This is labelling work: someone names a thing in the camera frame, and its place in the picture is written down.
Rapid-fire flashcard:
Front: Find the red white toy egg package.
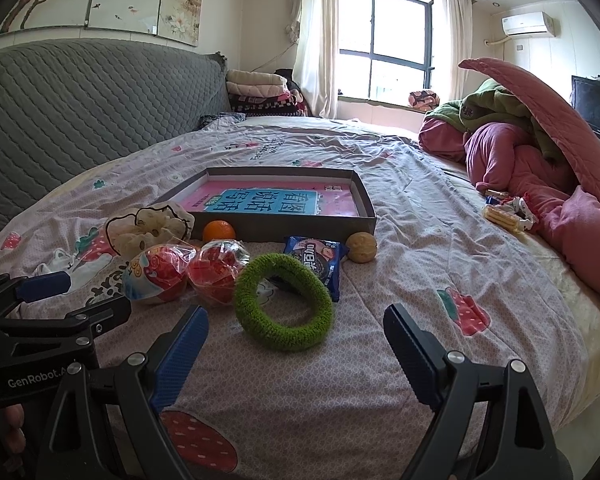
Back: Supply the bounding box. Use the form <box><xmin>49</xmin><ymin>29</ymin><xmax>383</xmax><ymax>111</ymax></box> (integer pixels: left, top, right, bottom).
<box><xmin>122</xmin><ymin>244</ymin><xmax>187</xmax><ymax>304</ymax></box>

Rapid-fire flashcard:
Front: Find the cream plush scrunchie toy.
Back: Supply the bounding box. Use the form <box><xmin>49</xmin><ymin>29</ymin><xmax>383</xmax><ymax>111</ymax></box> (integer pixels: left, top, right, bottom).
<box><xmin>104</xmin><ymin>202</ymin><xmax>195</xmax><ymax>261</ymax></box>

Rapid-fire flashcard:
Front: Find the green knitted ring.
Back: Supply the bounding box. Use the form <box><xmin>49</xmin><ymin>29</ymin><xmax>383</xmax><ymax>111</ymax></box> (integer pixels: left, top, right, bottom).
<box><xmin>232</xmin><ymin>252</ymin><xmax>335</xmax><ymax>352</ymax></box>

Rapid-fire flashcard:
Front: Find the orange tangerine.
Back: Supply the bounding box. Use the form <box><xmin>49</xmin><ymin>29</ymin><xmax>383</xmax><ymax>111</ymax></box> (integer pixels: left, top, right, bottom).
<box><xmin>201</xmin><ymin>220</ymin><xmax>236</xmax><ymax>244</ymax></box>

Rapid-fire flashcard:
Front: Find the blue cookie packet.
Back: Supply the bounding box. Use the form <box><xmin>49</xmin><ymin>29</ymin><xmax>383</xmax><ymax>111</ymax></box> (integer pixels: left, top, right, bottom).
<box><xmin>284</xmin><ymin>236</ymin><xmax>349</xmax><ymax>302</ymax></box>

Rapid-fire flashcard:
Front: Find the brown walnut ball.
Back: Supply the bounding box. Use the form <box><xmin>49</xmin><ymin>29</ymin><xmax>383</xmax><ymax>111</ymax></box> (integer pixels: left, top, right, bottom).
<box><xmin>346</xmin><ymin>232</ymin><xmax>378</xmax><ymax>263</ymax></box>

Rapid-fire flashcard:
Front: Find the left hand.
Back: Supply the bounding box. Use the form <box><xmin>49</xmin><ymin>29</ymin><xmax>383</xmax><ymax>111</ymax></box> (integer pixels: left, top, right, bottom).
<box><xmin>4</xmin><ymin>404</ymin><xmax>26</xmax><ymax>454</ymax></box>

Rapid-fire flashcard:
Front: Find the pink strawberry bed sheet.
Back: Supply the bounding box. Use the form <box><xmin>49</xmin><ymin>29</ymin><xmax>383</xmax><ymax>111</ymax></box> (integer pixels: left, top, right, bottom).
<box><xmin>0</xmin><ymin>123</ymin><xmax>588</xmax><ymax>479</ymax></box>

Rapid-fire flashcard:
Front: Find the grey quilted headboard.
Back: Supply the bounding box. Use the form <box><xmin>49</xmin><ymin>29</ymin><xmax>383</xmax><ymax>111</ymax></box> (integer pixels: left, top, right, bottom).
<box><xmin>0</xmin><ymin>38</ymin><xmax>230</xmax><ymax>232</ymax></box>

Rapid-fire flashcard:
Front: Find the grey cardboard tray box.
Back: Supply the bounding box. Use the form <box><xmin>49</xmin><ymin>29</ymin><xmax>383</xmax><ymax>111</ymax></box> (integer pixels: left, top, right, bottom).
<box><xmin>158</xmin><ymin>167</ymin><xmax>376</xmax><ymax>243</ymax></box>

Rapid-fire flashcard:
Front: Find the snack wrappers pile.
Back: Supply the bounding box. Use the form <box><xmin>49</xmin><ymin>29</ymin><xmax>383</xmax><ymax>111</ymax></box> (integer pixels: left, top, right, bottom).
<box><xmin>482</xmin><ymin>190</ymin><xmax>538</xmax><ymax>233</ymax></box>

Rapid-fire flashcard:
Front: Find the pink blue book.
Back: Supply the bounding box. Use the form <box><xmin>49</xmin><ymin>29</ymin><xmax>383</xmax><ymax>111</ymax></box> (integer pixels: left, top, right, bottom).
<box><xmin>172</xmin><ymin>179</ymin><xmax>358</xmax><ymax>217</ymax></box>

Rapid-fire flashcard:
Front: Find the pink quilt pile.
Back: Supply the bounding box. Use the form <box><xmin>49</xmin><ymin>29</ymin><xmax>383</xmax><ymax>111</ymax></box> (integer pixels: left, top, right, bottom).
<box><xmin>418</xmin><ymin>58</ymin><xmax>600</xmax><ymax>294</ymax></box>

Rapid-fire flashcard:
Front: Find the dark blue cloth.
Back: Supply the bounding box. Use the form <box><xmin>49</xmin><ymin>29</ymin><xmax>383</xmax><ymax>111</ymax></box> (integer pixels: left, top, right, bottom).
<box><xmin>197</xmin><ymin>112</ymin><xmax>247</xmax><ymax>131</ymax></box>

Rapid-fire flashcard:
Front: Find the folded blankets stack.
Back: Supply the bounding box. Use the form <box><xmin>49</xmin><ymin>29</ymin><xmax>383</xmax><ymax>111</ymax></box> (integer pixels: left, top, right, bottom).
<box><xmin>226</xmin><ymin>68</ymin><xmax>312</xmax><ymax>117</ymax></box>

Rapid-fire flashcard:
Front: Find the green blanket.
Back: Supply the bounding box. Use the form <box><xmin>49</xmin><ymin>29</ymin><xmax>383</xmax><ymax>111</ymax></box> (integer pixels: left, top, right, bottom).
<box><xmin>426</xmin><ymin>78</ymin><xmax>565</xmax><ymax>162</ymax></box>

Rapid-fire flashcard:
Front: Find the pink bag on windowsill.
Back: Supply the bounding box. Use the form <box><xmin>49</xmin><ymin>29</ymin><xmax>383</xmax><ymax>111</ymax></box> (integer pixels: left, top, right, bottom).
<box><xmin>408</xmin><ymin>89</ymin><xmax>440</xmax><ymax>112</ymax></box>

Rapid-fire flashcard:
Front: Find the black television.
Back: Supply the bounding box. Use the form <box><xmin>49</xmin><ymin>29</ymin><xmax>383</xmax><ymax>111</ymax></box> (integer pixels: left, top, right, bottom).
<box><xmin>571</xmin><ymin>75</ymin><xmax>600</xmax><ymax>138</ymax></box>

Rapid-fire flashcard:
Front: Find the right white curtain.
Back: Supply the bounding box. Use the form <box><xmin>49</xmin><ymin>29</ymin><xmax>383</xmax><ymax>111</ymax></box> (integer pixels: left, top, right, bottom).
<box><xmin>442</xmin><ymin>0</ymin><xmax>474</xmax><ymax>101</ymax></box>

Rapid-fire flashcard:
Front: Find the white curtain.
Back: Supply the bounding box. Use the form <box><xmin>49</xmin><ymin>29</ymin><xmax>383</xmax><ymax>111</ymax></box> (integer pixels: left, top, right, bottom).
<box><xmin>294</xmin><ymin>0</ymin><xmax>339</xmax><ymax>118</ymax></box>
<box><xmin>442</xmin><ymin>0</ymin><xmax>474</xmax><ymax>101</ymax></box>

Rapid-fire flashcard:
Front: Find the dark framed window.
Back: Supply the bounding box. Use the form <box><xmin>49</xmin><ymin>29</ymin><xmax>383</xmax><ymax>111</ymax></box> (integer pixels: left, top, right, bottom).
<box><xmin>337</xmin><ymin>0</ymin><xmax>434</xmax><ymax>102</ymax></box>

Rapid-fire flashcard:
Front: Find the white air conditioner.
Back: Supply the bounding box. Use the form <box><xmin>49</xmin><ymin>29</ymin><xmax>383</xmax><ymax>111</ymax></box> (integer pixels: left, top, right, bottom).
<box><xmin>501</xmin><ymin>11</ymin><xmax>555</xmax><ymax>37</ymax></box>

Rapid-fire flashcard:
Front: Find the left white curtain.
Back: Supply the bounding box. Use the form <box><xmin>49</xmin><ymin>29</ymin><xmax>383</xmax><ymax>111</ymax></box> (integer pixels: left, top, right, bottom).
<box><xmin>294</xmin><ymin>0</ymin><xmax>339</xmax><ymax>118</ymax></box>

